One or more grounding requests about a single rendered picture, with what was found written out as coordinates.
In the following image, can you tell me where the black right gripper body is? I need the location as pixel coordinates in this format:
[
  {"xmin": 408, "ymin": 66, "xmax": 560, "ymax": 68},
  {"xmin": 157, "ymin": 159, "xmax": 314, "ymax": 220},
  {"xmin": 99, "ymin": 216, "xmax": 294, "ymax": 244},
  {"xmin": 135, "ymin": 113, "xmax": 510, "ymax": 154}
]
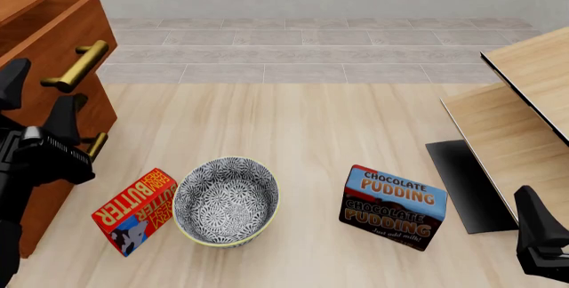
[{"xmin": 515, "ymin": 234, "xmax": 569, "ymax": 284}]

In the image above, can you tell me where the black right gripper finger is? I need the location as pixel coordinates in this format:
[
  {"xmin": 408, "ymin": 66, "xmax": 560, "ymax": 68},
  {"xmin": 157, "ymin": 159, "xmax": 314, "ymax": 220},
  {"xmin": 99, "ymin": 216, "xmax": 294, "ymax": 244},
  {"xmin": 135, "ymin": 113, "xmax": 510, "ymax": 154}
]
[{"xmin": 513, "ymin": 184, "xmax": 569, "ymax": 252}]

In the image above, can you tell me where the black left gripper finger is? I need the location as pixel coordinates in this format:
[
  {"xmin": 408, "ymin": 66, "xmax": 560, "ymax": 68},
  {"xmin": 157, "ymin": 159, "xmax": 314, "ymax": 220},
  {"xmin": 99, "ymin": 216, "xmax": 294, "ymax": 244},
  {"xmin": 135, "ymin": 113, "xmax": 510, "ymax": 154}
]
[
  {"xmin": 44, "ymin": 93, "xmax": 83, "ymax": 147},
  {"xmin": 0, "ymin": 58, "xmax": 32, "ymax": 113}
]

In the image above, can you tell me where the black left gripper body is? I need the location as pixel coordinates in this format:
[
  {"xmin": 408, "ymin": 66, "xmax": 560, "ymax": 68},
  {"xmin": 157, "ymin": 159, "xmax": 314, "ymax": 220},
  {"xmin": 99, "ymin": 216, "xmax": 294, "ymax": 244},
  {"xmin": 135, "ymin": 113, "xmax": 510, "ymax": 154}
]
[{"xmin": 0, "ymin": 110, "xmax": 97, "ymax": 188}]

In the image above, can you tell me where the closed wooden drawer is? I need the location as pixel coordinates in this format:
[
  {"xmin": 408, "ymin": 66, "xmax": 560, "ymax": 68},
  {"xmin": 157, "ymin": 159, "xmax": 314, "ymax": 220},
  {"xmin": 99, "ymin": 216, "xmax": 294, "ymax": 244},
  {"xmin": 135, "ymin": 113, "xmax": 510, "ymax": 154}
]
[{"xmin": 20, "ymin": 93, "xmax": 119, "ymax": 259}]

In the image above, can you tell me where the wooden cabinet with drawers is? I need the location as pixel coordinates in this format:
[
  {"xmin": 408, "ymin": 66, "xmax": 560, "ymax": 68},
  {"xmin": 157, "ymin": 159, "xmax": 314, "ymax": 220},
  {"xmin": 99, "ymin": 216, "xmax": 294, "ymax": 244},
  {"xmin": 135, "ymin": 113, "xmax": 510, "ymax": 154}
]
[{"xmin": 0, "ymin": 0, "xmax": 119, "ymax": 259}]

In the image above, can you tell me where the open wooden drawer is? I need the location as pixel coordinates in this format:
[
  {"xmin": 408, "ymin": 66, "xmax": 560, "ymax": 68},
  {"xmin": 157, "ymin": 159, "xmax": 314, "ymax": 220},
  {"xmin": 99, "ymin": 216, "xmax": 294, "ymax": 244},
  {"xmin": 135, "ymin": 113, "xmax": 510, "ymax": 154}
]
[{"xmin": 0, "ymin": 0, "xmax": 119, "ymax": 129}]

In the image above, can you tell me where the pale wooden shelf unit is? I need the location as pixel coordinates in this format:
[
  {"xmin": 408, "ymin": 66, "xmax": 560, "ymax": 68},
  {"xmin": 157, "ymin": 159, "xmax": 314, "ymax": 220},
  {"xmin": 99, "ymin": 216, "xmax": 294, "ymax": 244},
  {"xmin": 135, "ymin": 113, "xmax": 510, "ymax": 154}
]
[{"xmin": 424, "ymin": 26, "xmax": 569, "ymax": 236}]

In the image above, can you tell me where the red butter box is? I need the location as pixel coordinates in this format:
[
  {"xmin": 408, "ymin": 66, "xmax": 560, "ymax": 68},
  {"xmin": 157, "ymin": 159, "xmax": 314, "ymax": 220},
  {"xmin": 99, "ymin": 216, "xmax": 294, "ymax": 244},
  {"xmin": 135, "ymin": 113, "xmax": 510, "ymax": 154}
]
[{"xmin": 91, "ymin": 166, "xmax": 180, "ymax": 259}]

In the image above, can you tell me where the chocolate pudding box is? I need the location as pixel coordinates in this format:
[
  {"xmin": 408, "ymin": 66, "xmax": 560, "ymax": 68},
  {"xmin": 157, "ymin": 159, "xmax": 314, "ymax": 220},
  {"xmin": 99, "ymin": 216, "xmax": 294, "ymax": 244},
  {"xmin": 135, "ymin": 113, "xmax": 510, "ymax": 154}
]
[{"xmin": 338, "ymin": 164, "xmax": 449, "ymax": 253}]

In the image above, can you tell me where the black white patterned bowl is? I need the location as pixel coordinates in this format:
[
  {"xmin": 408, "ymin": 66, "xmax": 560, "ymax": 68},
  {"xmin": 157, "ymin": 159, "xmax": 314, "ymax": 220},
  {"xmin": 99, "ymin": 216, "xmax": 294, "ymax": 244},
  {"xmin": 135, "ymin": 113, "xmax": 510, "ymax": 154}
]
[{"xmin": 172, "ymin": 156, "xmax": 282, "ymax": 249}]

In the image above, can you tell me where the long brass drawer handle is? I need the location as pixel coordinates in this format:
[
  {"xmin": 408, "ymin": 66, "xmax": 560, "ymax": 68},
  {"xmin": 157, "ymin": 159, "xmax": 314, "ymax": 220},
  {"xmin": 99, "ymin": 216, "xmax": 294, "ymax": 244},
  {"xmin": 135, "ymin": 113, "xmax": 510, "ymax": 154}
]
[{"xmin": 40, "ymin": 39, "xmax": 110, "ymax": 94}]

